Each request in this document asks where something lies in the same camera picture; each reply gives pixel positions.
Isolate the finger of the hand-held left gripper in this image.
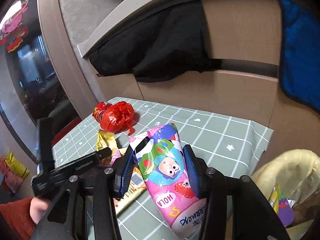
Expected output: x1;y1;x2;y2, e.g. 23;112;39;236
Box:
49;147;112;174
37;117;55;173

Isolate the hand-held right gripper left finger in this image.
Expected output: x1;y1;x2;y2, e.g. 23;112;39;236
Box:
30;146;137;240

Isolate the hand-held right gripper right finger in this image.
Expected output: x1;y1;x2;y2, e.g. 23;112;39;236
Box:
182;144;292;240

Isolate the gold foil wrapper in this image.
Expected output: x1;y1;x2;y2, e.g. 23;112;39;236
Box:
97;130;118;152

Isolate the pink cartoon tissue pack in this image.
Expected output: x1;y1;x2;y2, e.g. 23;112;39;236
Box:
129;123;209;239

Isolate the trash can with yellow bag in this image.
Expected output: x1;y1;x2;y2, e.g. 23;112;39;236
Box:
250;149;320;240

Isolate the purple heart sponge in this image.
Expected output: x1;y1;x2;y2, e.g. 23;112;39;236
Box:
276;191;295;227

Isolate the person's left forearm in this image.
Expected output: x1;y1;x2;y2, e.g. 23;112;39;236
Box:
0;196;52;240

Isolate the pink small wrapper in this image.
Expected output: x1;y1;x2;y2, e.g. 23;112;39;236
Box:
110;149;125;165

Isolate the orange snack wrapper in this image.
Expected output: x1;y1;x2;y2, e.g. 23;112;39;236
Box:
114;167;147;215

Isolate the yellow striped packet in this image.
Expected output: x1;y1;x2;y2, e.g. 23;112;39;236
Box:
5;151;30;179

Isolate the green checked tablecloth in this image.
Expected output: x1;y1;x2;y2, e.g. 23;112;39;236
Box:
51;97;274;240

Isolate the red foil wrapper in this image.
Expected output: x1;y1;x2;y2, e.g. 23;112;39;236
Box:
100;101;135;133

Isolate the red can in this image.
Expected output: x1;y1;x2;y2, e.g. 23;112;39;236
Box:
92;102;112;120

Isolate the cartoon figure door sticker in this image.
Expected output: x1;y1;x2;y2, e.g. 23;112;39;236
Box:
0;0;38;53

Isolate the black cloth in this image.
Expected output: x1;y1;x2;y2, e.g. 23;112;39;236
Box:
89;0;223;83

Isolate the blue towel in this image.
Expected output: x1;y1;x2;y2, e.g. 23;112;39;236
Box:
279;0;320;112

